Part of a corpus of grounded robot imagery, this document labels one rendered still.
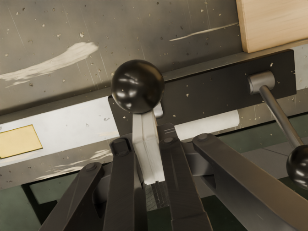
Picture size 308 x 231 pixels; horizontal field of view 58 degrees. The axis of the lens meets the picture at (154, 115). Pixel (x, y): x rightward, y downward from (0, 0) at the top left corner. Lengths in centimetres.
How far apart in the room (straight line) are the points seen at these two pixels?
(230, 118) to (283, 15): 13
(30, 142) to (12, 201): 17
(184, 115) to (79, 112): 12
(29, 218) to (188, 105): 32
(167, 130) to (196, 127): 16
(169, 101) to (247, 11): 13
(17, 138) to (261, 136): 34
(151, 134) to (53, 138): 19
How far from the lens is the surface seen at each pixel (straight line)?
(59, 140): 33
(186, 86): 30
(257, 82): 31
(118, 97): 19
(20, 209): 50
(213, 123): 34
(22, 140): 35
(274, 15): 35
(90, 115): 31
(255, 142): 46
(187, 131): 34
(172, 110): 30
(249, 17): 34
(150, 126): 17
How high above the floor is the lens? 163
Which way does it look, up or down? 30 degrees down
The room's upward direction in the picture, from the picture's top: 118 degrees counter-clockwise
